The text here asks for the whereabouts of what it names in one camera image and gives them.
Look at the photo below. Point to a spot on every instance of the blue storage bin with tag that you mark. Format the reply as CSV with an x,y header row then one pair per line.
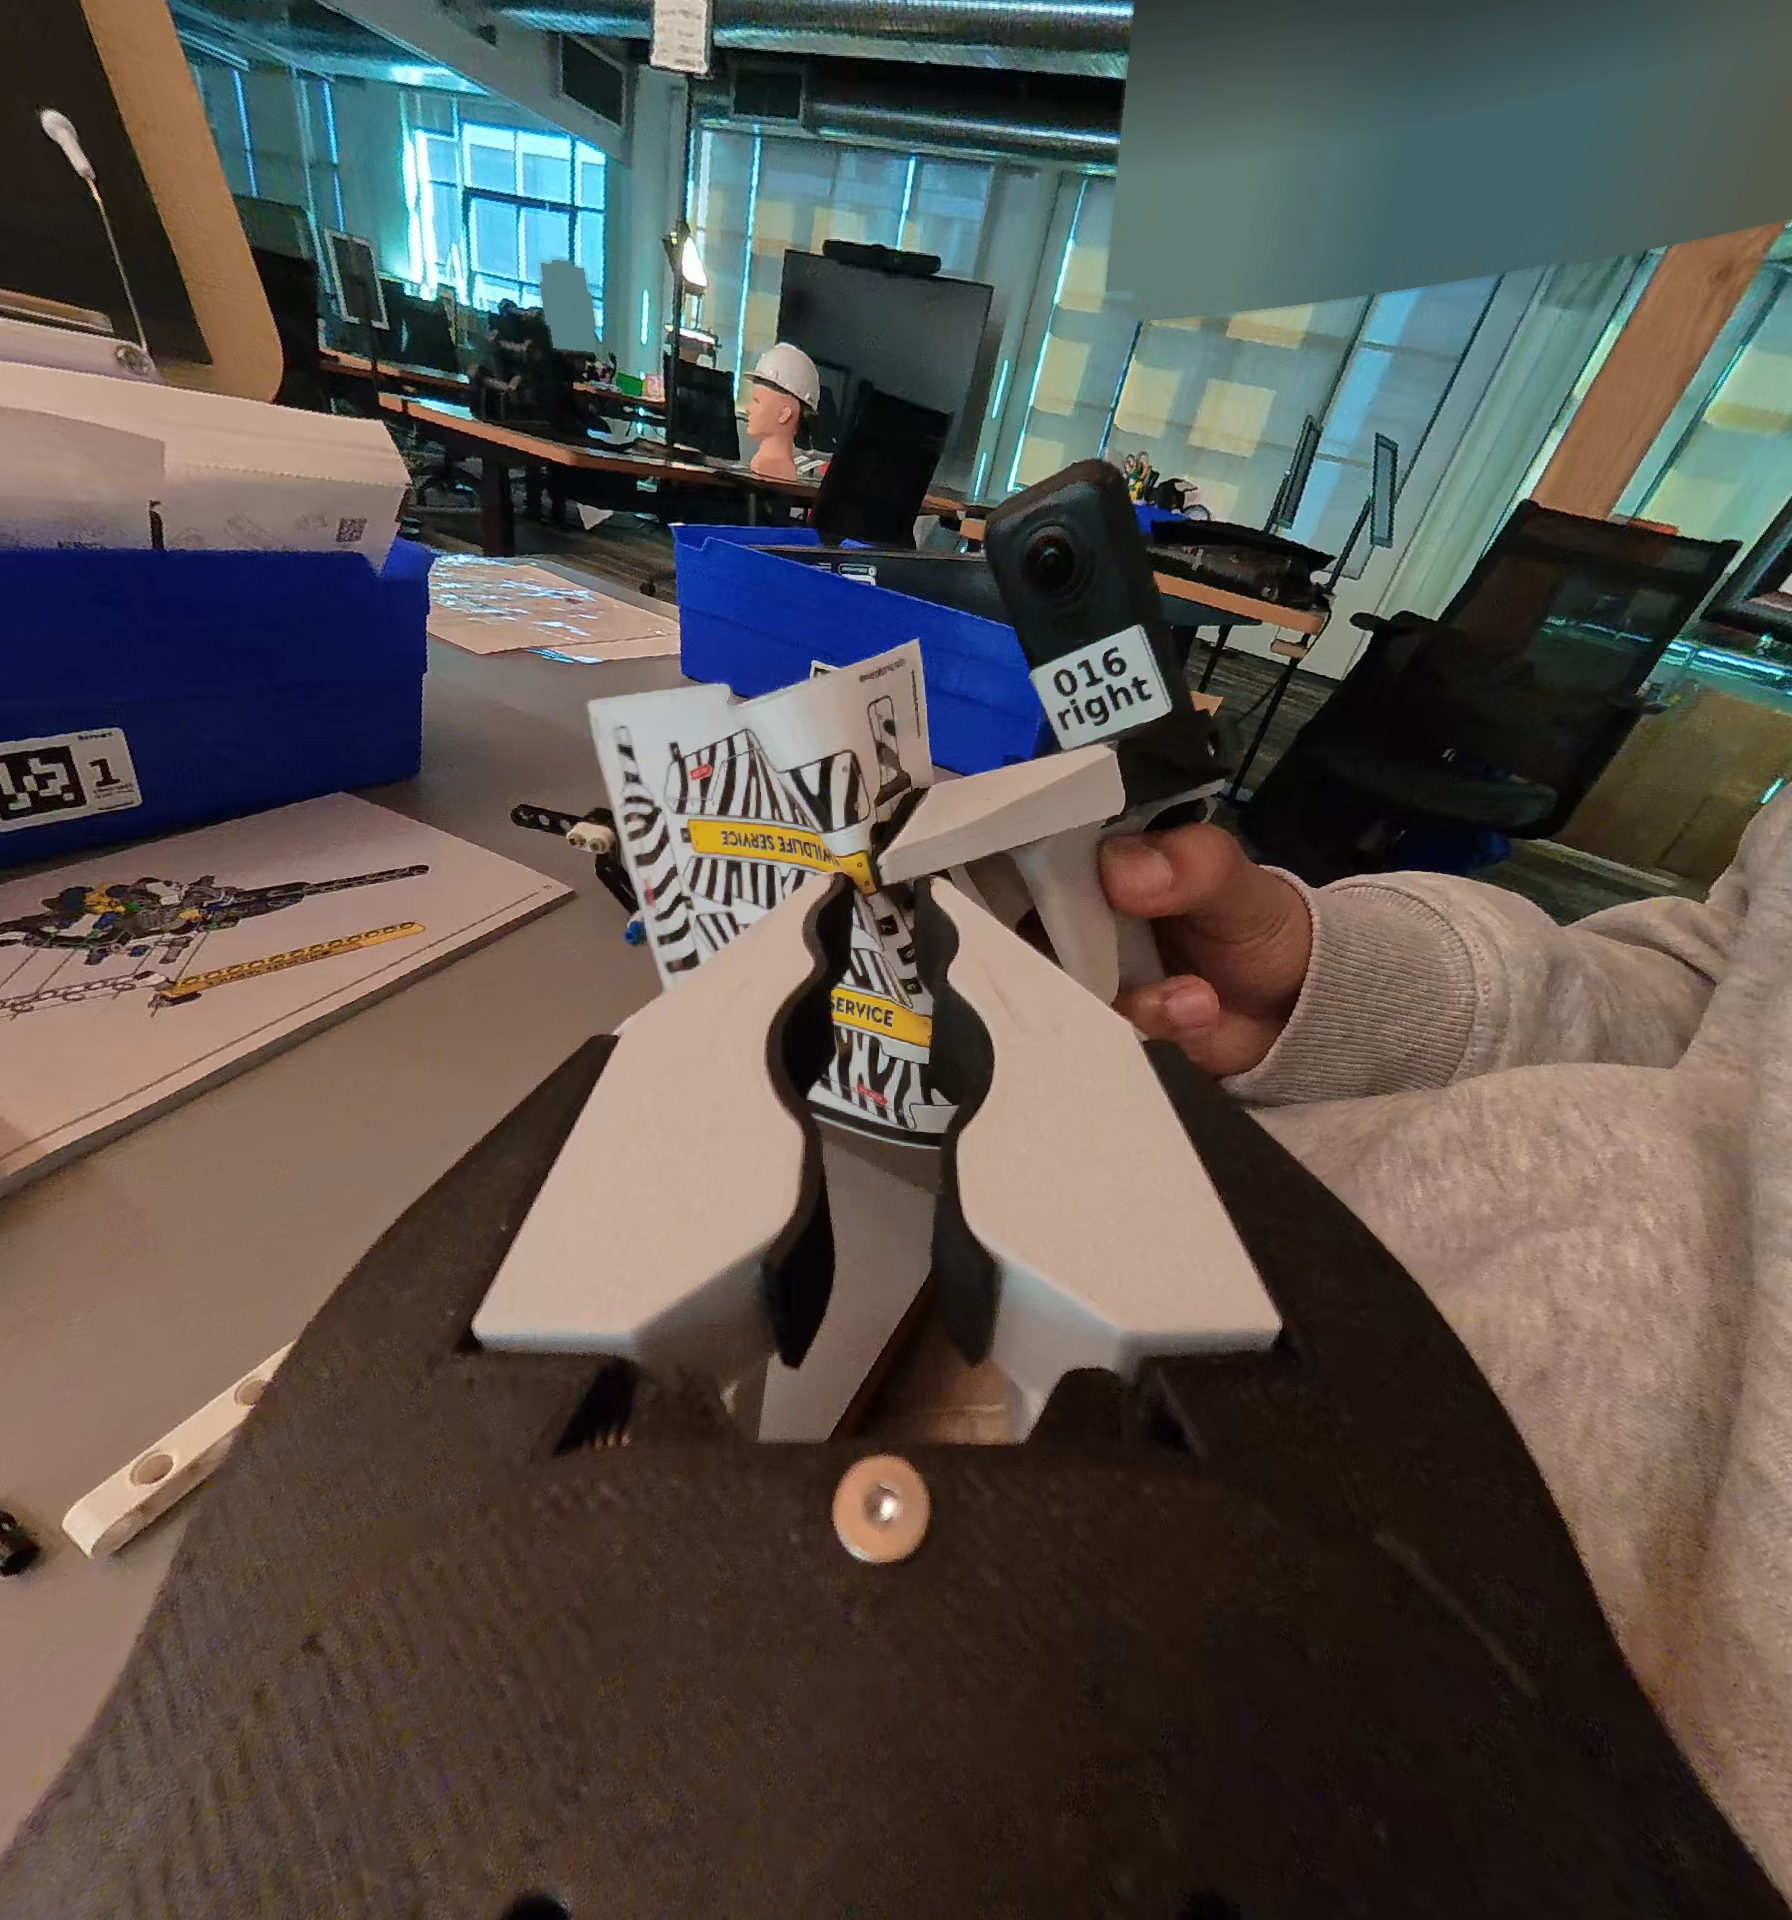
x,y
237,676

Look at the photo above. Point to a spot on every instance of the dark board with wooden frame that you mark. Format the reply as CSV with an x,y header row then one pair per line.
x,y
26,149

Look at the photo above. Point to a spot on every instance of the person's right hand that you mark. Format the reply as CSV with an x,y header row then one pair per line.
x,y
1227,929

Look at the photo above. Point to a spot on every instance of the plain blue storage bin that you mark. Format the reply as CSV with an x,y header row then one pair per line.
x,y
778,616

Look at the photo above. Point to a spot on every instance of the white lego beam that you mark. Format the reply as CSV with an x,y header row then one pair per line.
x,y
161,1470

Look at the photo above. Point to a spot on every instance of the open instruction booklet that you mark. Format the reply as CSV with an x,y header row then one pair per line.
x,y
237,960

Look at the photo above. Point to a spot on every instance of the partly built lego model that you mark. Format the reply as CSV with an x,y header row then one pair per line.
x,y
575,829

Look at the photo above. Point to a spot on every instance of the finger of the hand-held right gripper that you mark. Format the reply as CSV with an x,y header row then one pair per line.
x,y
1002,811

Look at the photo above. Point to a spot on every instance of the large black monitor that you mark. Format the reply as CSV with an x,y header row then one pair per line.
x,y
875,337

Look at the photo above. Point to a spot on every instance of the metal rod with white tip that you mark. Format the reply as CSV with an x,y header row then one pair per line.
x,y
117,272

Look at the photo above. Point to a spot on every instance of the black mesh office chair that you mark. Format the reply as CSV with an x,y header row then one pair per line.
x,y
1512,676

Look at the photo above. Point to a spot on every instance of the mannequin head with white helmet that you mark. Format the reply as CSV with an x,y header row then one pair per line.
x,y
784,406

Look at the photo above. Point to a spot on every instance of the white hanging ceiling sign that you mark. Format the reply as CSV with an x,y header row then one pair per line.
x,y
680,33

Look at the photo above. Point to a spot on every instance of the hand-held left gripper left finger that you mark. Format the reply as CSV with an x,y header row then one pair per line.
x,y
640,1186

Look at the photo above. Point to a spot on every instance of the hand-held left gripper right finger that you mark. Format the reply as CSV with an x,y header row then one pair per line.
x,y
1108,1186

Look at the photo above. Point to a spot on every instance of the person's right forearm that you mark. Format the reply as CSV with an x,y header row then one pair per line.
x,y
1512,960

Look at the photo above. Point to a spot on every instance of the stack of white booklets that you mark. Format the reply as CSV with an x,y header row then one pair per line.
x,y
237,466

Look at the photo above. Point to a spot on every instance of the zebra striped sticker sheet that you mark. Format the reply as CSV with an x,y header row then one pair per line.
x,y
717,825

